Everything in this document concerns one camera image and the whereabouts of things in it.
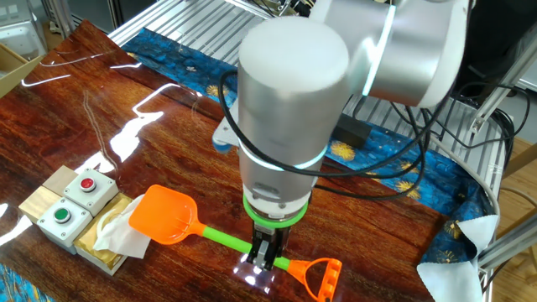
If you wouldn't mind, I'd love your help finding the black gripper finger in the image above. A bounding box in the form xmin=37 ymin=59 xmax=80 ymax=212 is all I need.
xmin=247 ymin=241 xmax=273 ymax=272
xmin=271 ymin=242 xmax=289 ymax=265

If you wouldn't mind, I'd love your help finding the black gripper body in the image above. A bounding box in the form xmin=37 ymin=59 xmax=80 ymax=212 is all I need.
xmin=251 ymin=222 xmax=290 ymax=248

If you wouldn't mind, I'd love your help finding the orange green toy shovel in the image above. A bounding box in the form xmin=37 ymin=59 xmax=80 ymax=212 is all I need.
xmin=128 ymin=184 xmax=343 ymax=302

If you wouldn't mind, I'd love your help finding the white tissue sheet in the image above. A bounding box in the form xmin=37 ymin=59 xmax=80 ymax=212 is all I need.
xmin=92 ymin=195 xmax=152 ymax=259

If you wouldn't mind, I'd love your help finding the gold tissue pack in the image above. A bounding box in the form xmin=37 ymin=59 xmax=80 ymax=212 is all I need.
xmin=73 ymin=191 xmax=134 ymax=277

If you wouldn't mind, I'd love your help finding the glossy wood grain mat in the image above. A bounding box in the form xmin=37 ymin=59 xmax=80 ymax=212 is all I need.
xmin=0 ymin=18 xmax=450 ymax=302

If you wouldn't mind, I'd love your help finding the black foam block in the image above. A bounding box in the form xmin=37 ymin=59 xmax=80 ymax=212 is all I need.
xmin=333 ymin=112 xmax=373 ymax=148

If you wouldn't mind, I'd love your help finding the white red button box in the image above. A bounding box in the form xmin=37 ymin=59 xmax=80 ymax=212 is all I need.
xmin=62 ymin=167 xmax=120 ymax=217

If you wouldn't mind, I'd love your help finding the blue starry tablecloth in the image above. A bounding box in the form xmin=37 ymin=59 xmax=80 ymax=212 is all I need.
xmin=0 ymin=27 xmax=501 ymax=302

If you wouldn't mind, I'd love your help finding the white green button box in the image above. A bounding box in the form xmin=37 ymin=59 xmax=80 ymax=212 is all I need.
xmin=36 ymin=196 xmax=94 ymax=249

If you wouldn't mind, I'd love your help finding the light wooden block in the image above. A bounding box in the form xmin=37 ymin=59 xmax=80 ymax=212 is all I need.
xmin=41 ymin=164 xmax=79 ymax=196
xmin=18 ymin=185 xmax=64 ymax=223

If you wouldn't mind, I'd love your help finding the aluminium profile bar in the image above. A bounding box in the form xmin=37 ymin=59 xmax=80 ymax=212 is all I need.
xmin=477 ymin=224 xmax=537 ymax=270

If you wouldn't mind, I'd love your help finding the black office chair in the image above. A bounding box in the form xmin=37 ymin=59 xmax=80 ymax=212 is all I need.
xmin=455 ymin=0 xmax=537 ymax=91

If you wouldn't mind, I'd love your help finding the brown cardboard box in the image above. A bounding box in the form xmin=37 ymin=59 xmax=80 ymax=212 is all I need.
xmin=0 ymin=41 xmax=44 ymax=100

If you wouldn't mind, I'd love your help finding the grey metal box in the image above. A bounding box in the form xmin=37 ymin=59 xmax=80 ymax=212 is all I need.
xmin=0 ymin=0 xmax=48 ymax=62

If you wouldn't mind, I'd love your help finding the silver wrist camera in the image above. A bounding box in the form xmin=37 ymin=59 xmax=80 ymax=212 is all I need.
xmin=211 ymin=112 xmax=242 ymax=154

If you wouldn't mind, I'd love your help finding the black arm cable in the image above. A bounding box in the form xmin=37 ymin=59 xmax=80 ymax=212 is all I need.
xmin=217 ymin=69 xmax=456 ymax=200

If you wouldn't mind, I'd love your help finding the grey cable hose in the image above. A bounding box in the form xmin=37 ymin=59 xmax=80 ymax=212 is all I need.
xmin=427 ymin=133 xmax=503 ymax=217

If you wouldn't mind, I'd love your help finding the aluminium slatted table frame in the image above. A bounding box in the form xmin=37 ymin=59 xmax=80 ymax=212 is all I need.
xmin=107 ymin=0 xmax=515 ymax=294

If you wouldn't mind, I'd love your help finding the black cable bundle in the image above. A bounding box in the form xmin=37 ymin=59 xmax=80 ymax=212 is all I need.
xmin=419 ymin=69 xmax=532 ymax=169

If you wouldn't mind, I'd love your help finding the aluminium profile post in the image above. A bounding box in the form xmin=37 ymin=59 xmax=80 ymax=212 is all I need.
xmin=50 ymin=0 xmax=79 ymax=41
xmin=468 ymin=24 xmax=537 ymax=134

